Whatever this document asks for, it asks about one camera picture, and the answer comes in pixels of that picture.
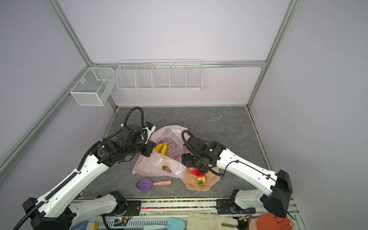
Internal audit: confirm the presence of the yellow banana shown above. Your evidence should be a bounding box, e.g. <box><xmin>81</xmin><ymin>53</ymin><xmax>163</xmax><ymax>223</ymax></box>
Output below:
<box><xmin>155</xmin><ymin>143</ymin><xmax>168</xmax><ymax>156</ymax></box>

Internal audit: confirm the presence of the red strawberry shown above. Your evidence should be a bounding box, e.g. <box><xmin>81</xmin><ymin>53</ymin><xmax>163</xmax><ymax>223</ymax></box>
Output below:
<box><xmin>197</xmin><ymin>174</ymin><xmax>206</xmax><ymax>187</ymax></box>

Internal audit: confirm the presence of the pink plastic bag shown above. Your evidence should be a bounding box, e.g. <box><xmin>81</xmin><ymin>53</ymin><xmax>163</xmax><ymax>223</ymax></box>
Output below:
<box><xmin>132</xmin><ymin>125</ymin><xmax>187</xmax><ymax>179</ymax></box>

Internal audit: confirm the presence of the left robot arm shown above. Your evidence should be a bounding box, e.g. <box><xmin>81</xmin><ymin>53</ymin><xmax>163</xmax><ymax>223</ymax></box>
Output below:
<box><xmin>14</xmin><ymin>140</ymin><xmax>156</xmax><ymax>230</ymax></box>

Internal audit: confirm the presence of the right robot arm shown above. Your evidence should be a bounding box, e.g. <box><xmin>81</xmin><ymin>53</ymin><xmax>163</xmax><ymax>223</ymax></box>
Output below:
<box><xmin>182</xmin><ymin>138</ymin><xmax>293</xmax><ymax>218</ymax></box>

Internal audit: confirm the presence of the beige wavy fruit plate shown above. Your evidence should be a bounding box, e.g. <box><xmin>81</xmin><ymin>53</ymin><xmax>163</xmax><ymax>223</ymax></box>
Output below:
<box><xmin>182</xmin><ymin>168</ymin><xmax>220</xmax><ymax>192</ymax></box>

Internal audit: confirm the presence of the beige cloth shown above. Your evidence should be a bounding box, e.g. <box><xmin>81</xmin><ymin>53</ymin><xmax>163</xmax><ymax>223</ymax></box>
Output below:
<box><xmin>186</xmin><ymin>212</ymin><xmax>238</xmax><ymax>230</ymax></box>

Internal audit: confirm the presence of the small white mesh basket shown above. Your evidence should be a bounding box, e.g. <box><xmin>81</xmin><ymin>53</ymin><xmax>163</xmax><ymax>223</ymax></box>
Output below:
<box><xmin>71</xmin><ymin>67</ymin><xmax>117</xmax><ymax>106</ymax></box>

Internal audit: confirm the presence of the orange rubber glove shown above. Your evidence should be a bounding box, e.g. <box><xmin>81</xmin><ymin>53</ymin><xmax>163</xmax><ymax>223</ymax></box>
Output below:
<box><xmin>248</xmin><ymin>213</ymin><xmax>292</xmax><ymax>230</ymax></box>

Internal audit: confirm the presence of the blue white knit glove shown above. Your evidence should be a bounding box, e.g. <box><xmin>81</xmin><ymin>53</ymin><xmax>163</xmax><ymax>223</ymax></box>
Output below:
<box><xmin>69</xmin><ymin>220</ymin><xmax>90</xmax><ymax>230</ymax></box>

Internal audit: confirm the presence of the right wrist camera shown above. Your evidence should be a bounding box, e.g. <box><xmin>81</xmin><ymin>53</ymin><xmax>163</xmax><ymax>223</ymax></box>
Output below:
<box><xmin>186</xmin><ymin>135</ymin><xmax>208</xmax><ymax>153</ymax></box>

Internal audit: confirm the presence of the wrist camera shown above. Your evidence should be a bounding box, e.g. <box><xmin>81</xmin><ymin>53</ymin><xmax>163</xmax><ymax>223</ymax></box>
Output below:
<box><xmin>186</xmin><ymin>135</ymin><xmax>208</xmax><ymax>153</ymax></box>
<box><xmin>118</xmin><ymin>122</ymin><xmax>156</xmax><ymax>144</ymax></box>

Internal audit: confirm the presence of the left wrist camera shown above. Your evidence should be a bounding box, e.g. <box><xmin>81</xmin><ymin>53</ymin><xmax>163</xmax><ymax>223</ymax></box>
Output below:
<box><xmin>118</xmin><ymin>122</ymin><xmax>156</xmax><ymax>144</ymax></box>

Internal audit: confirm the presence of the purple scoop pink handle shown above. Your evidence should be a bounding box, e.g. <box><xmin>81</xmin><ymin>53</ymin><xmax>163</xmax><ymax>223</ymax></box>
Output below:
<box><xmin>136</xmin><ymin>177</ymin><xmax>172</xmax><ymax>192</ymax></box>

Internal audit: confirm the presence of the black corrugated cable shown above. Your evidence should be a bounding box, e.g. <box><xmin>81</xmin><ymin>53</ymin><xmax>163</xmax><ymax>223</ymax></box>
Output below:
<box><xmin>76</xmin><ymin>107</ymin><xmax>144</xmax><ymax>170</ymax></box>

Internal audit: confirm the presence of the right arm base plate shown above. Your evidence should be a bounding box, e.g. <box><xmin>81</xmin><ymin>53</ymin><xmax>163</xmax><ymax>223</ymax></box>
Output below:
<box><xmin>216</xmin><ymin>198</ymin><xmax>256</xmax><ymax>215</ymax></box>

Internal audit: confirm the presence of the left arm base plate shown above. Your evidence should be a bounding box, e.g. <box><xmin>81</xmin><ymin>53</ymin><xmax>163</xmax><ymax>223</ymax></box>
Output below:
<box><xmin>104</xmin><ymin>200</ymin><xmax>141</xmax><ymax>217</ymax></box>

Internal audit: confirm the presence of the long white wire basket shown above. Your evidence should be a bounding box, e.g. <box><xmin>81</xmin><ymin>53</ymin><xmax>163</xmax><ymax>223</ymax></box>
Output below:
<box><xmin>116</xmin><ymin>59</ymin><xmax>203</xmax><ymax>90</ymax></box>

